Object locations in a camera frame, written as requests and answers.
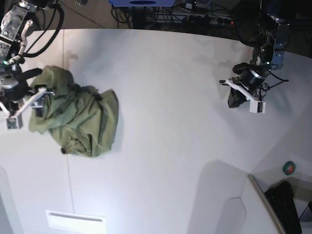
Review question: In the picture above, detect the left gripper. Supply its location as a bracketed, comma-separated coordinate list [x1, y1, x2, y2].
[228, 62, 269, 108]

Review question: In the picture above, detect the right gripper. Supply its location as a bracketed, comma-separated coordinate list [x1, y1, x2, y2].
[0, 68, 42, 110]

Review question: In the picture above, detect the olive green t-shirt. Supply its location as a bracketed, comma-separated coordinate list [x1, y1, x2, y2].
[28, 66, 119, 157]

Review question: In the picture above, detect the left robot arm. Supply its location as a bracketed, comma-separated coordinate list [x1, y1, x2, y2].
[219, 0, 296, 113]

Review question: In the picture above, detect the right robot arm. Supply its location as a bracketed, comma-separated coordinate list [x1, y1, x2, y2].
[0, 0, 64, 111]

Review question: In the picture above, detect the green tape roll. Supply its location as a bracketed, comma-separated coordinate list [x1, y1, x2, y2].
[282, 161, 295, 176]

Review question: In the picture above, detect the white power strip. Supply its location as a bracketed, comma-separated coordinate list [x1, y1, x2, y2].
[187, 14, 234, 27]

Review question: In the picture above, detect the grey monitor edge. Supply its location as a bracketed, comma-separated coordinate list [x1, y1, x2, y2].
[248, 174, 286, 234]

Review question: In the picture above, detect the black keyboard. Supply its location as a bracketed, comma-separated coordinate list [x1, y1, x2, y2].
[265, 181, 302, 234]

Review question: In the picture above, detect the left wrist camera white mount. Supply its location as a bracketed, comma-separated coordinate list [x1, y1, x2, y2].
[219, 78, 266, 114]

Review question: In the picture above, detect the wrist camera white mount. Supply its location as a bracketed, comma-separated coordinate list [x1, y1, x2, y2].
[219, 78, 266, 114]
[0, 85, 55, 130]

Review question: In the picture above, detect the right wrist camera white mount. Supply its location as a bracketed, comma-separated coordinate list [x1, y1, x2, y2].
[0, 85, 55, 130]

